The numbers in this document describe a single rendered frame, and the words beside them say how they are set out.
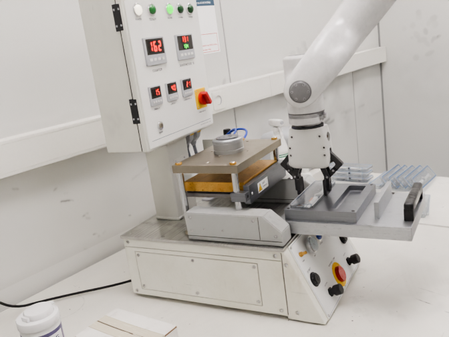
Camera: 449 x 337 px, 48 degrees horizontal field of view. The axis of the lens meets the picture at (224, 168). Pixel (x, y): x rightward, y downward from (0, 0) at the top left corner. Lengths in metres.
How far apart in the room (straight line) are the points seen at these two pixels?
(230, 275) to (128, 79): 0.52
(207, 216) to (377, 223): 0.38
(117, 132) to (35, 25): 0.48
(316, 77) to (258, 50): 1.32
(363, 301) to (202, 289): 0.39
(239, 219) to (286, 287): 0.18
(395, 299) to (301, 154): 0.40
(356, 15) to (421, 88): 2.44
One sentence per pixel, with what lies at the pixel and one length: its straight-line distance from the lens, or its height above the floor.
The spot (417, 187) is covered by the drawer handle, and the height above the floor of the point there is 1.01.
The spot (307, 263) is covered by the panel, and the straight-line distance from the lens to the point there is 1.18.
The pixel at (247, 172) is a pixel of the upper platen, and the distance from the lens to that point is 1.26.
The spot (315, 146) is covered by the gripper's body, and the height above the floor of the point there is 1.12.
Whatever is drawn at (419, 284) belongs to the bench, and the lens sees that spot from 1.34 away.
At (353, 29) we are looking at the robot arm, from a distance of 1.12.
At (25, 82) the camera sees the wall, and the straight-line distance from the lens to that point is 1.55.
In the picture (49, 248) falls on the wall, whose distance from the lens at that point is 1.62.
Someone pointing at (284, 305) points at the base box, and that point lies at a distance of 1.18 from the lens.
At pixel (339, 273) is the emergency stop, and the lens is 1.28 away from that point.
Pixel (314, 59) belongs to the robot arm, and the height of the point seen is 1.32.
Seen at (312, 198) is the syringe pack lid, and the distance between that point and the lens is 1.19.
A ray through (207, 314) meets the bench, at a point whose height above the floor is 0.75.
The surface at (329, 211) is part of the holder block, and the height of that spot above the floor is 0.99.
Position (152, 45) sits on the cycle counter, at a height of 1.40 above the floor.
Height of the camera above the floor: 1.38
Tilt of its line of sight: 14 degrees down
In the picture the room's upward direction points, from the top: 8 degrees counter-clockwise
